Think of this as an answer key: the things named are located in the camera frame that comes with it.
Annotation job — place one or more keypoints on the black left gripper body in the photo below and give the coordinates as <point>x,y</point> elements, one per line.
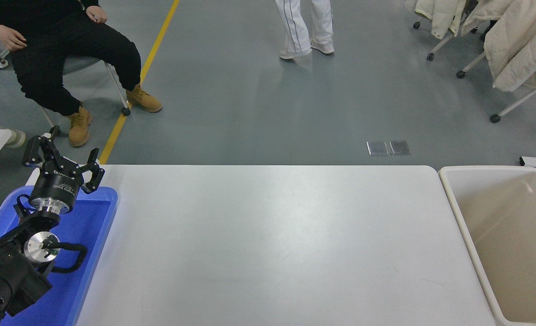
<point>55,186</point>

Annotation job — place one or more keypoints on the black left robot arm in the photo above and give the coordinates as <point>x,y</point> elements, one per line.
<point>5,276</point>

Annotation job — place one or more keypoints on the person's right hand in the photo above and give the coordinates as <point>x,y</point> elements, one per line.
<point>10,38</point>

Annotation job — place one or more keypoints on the person's left hand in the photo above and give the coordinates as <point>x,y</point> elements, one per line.
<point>96,15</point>

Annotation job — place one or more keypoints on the person's pale shoe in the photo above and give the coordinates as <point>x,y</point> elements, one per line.
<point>16,136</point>

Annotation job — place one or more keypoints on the large pale plastic bin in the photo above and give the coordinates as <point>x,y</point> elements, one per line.
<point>499,235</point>

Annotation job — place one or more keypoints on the blue plastic tray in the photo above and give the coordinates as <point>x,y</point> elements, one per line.
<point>91,235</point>

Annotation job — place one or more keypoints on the grey chair with castors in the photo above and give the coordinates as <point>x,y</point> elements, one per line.
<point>117,88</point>

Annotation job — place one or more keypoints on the person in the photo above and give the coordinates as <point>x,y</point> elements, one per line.
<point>299,22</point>
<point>45,59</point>

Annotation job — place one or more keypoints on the large cream coat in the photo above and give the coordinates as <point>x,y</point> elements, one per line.
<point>521,54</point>

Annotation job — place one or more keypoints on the silver floor plate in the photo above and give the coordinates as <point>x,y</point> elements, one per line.
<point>377,148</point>
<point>400,147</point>

